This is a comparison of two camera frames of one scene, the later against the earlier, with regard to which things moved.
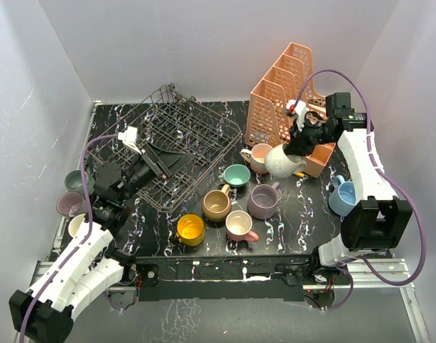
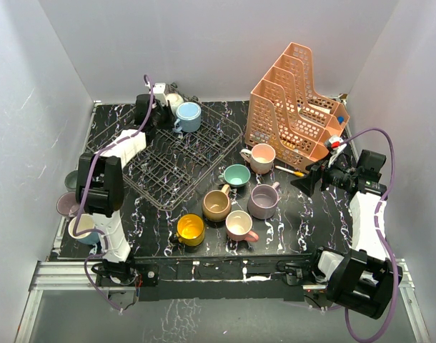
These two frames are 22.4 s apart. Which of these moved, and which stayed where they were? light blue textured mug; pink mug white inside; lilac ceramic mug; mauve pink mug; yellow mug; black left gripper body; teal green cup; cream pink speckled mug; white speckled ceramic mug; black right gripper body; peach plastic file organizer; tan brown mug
Moved: black left gripper body; light blue textured mug; black right gripper body; white speckled ceramic mug
Stayed: lilac ceramic mug; peach plastic file organizer; pink mug white inside; yellow mug; teal green cup; cream pink speckled mug; tan brown mug; mauve pink mug
